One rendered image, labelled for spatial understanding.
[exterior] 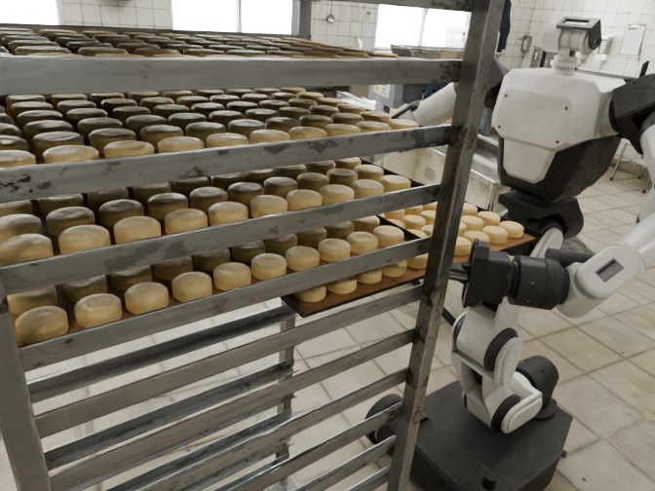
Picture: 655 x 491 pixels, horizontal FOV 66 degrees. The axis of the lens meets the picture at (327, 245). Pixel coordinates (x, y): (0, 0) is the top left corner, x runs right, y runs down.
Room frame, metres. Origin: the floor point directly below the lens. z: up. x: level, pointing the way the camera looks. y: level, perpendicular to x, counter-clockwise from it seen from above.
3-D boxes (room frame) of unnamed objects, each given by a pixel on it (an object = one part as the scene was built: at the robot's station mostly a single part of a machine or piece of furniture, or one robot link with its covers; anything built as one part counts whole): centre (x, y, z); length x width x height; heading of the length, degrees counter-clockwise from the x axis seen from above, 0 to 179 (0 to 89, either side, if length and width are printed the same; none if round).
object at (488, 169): (3.03, -0.39, 0.87); 2.01 x 0.03 x 0.07; 20
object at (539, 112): (1.33, -0.58, 1.24); 0.34 x 0.30 x 0.36; 38
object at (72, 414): (0.58, 0.07, 1.05); 0.64 x 0.03 x 0.03; 128
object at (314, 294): (0.67, 0.02, 1.08); 0.05 x 0.05 x 0.02
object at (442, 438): (1.36, -0.63, 0.19); 0.64 x 0.52 x 0.33; 128
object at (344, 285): (0.70, -0.03, 1.08); 0.05 x 0.05 x 0.02
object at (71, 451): (0.89, 0.31, 0.60); 0.64 x 0.03 x 0.03; 128
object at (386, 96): (2.97, -0.56, 1.01); 0.72 x 0.33 x 0.34; 110
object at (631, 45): (6.07, -3.19, 1.37); 0.27 x 0.02 x 0.40; 29
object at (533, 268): (0.78, -0.31, 1.07); 0.12 x 0.10 x 0.13; 83
